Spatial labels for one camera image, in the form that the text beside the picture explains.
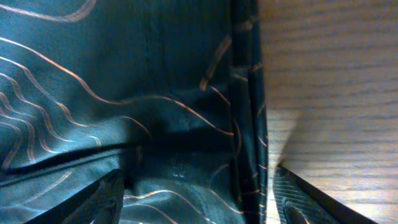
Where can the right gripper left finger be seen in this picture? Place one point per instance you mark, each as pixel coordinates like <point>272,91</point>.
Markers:
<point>99,203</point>

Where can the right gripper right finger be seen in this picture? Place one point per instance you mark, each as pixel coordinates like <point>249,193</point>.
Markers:
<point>300,202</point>

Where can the black orange-patterned jersey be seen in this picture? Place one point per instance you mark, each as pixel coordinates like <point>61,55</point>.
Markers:
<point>168,92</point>

